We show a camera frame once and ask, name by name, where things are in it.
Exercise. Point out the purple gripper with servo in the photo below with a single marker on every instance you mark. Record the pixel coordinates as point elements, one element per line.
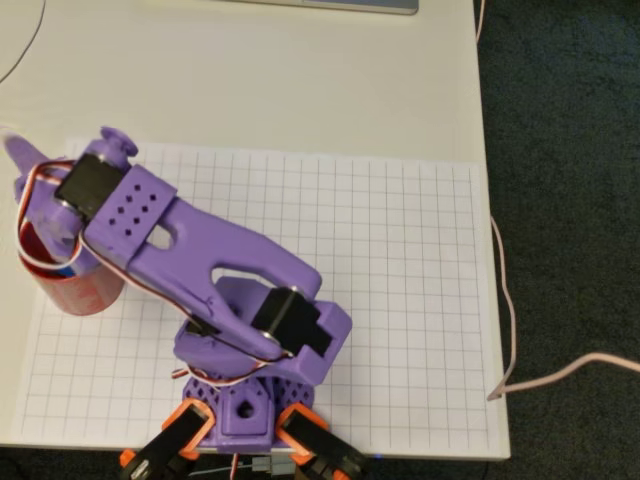
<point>16,161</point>

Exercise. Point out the purple 3D-printed robot arm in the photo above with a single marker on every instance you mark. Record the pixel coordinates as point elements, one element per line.
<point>225,250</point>

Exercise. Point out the red cup with white print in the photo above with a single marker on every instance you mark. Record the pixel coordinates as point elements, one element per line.
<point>85,297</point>

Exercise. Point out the black orange clamp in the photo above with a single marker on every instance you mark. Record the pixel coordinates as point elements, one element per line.
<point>170,440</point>
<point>320,442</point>

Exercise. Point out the white grid paper sheet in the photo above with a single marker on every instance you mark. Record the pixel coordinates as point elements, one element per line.
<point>400,250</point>

